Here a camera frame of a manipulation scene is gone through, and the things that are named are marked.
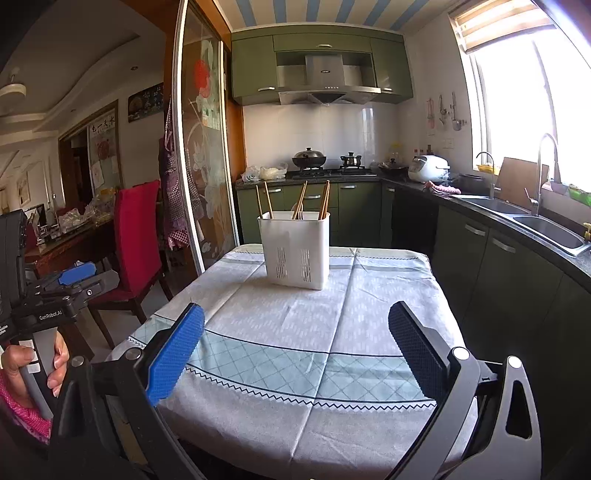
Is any light wooden chopstick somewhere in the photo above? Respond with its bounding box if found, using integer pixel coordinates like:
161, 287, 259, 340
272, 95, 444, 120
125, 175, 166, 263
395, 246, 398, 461
256, 185, 263, 218

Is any chrome faucet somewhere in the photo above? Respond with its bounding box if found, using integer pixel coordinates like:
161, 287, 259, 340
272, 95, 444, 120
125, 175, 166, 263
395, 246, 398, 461
524, 133, 560, 217

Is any small black pot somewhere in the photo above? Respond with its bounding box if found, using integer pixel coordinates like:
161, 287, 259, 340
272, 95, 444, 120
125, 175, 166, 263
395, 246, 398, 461
341, 151, 363, 169

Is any person's left hand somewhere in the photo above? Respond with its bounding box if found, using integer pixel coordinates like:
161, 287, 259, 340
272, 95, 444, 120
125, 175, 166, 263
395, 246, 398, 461
1, 332, 69, 408

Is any pink cloth on counter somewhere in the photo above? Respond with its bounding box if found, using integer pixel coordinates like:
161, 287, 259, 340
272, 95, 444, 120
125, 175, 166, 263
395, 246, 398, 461
423, 181, 462, 196

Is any white rice cooker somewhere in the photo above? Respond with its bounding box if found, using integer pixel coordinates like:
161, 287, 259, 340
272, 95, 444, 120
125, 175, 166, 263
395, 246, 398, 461
408, 154, 451, 184

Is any black wok on stove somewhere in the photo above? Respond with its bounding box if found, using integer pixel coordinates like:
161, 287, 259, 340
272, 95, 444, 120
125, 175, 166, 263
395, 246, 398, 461
291, 147, 327, 170

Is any steel kitchen sink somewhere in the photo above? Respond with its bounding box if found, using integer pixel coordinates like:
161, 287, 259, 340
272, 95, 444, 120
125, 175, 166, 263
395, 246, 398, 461
453, 195, 590, 257

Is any patterned grey tablecloth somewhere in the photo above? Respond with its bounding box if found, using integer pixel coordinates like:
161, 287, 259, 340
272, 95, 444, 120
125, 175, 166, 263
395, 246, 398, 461
113, 244, 464, 479

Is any white plastic utensil holder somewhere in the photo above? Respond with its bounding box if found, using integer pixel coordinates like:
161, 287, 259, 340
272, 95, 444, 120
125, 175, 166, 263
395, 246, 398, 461
257, 211, 331, 290

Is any red chair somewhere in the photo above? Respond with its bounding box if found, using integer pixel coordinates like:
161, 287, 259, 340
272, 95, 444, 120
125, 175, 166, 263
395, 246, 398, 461
88, 180, 173, 348

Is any wooden cutting board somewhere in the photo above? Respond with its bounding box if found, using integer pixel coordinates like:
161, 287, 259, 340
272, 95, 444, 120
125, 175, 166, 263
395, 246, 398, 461
496, 157, 539, 212

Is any glass sliding door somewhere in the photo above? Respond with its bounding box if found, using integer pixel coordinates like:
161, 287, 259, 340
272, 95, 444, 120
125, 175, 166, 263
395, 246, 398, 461
171, 0, 238, 275

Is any white plastic bag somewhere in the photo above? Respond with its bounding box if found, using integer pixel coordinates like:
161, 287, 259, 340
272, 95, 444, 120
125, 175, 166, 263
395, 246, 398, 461
242, 163, 287, 183

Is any steel range hood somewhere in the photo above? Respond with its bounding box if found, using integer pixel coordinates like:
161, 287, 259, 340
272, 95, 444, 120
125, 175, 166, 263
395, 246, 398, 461
276, 52, 382, 105

